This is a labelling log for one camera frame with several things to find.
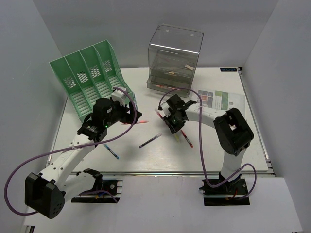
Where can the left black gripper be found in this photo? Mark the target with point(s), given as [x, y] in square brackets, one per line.
[128, 118]

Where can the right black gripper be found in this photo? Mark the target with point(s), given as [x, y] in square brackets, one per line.
[174, 128]

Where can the beige eraser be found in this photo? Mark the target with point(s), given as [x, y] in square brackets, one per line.
[189, 67]

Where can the clear plastic drawer cabinet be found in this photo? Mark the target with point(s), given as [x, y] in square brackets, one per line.
[170, 49]

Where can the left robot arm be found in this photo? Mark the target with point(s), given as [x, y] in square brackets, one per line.
[47, 191]

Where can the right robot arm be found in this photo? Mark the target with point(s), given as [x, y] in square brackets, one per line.
[233, 132]

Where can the red orange highlighter pen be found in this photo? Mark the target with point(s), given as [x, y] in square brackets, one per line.
[139, 122]

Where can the red pen right centre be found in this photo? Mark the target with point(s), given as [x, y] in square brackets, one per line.
[187, 139]

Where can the dark purple pen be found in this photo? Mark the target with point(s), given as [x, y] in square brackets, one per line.
[150, 140]

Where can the plastic sleeve with printed sheets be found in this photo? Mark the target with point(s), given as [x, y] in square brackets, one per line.
[221, 100]

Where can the blue pen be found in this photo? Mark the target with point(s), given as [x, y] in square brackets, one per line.
[111, 151]

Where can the green plastic file organizer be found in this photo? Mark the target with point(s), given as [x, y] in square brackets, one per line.
[89, 74]

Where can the small blue label sticker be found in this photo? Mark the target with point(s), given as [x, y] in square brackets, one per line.
[228, 69]

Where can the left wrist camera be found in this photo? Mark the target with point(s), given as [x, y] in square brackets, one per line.
[119, 95]

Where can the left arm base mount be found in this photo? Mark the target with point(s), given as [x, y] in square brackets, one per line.
[104, 190]

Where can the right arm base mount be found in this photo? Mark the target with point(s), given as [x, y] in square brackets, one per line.
[225, 195]

